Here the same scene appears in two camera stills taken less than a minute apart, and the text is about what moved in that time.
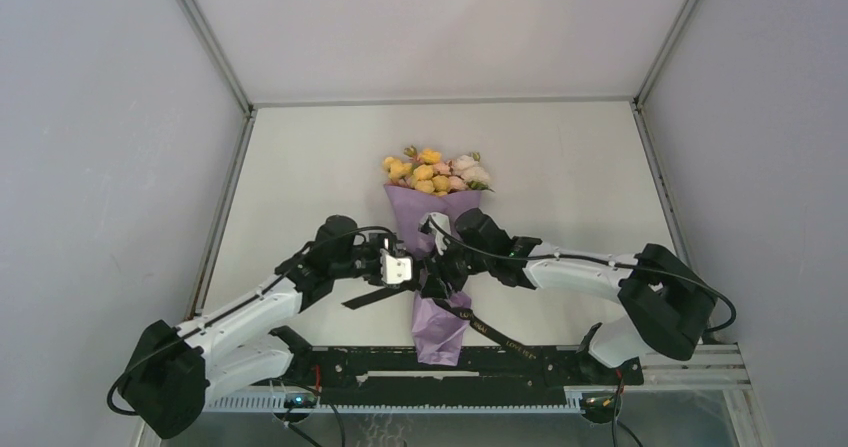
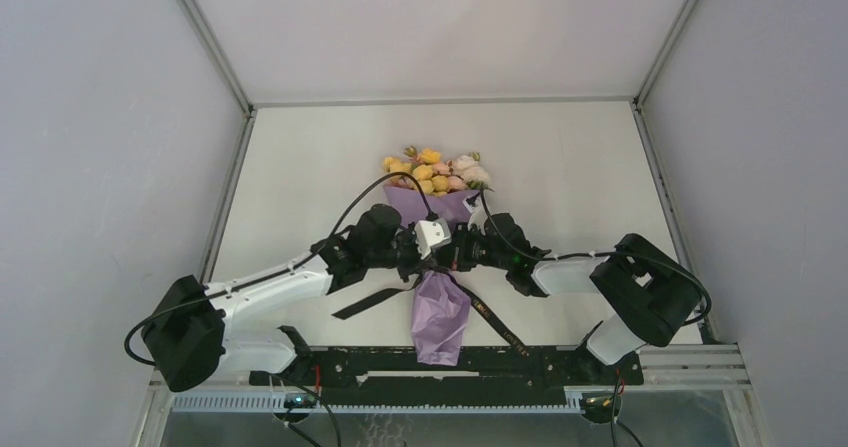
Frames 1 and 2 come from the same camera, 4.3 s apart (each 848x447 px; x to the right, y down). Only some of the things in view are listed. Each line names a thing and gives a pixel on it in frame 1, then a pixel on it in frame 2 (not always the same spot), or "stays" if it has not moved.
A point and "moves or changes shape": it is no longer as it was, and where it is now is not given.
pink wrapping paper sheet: [440, 325] stays
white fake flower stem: [467, 167] stays
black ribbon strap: [464, 311] moves or changes shape
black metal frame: [397, 370] stays
